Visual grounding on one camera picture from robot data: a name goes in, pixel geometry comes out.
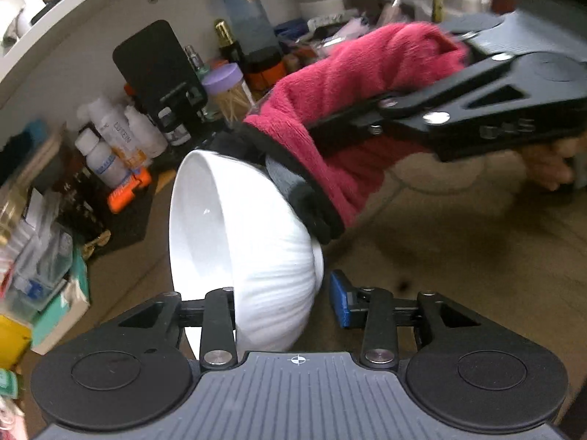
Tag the white bottle blue label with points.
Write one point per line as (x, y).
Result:
(102, 158)

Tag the white bottle orange label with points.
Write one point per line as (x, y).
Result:
(117, 130)

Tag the white shelf unit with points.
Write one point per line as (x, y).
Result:
(91, 4)

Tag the teal cardboard box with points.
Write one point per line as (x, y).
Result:
(64, 302)

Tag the dark bottle gold cap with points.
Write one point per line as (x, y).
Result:
(230, 48)

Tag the dark folded cloth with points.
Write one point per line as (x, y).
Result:
(20, 140)

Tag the purple lid swab jar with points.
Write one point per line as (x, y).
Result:
(229, 94)

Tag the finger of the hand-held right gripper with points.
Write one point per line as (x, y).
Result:
(477, 25)
(412, 105)

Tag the black phone stand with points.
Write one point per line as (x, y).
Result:
(158, 68)

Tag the person's right hand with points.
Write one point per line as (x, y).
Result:
(548, 165)

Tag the blue bottle gold cap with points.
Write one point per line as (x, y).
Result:
(250, 18)

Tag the yellow box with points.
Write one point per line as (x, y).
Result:
(11, 339)

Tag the pile of cosmetic sachets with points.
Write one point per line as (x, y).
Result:
(321, 30)

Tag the orange plastic tool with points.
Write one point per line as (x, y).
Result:
(129, 188)

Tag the stack of clear plastic packets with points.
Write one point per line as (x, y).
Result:
(39, 261)

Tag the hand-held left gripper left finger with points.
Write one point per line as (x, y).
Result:
(220, 321)

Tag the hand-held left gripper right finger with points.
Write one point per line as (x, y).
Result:
(340, 298)

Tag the orange and black jar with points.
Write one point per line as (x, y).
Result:
(267, 72)

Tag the pink cleaning cloth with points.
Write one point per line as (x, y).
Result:
(330, 91)

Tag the white bowl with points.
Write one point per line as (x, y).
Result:
(270, 284)

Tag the small clear spray bottle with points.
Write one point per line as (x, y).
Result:
(198, 65)

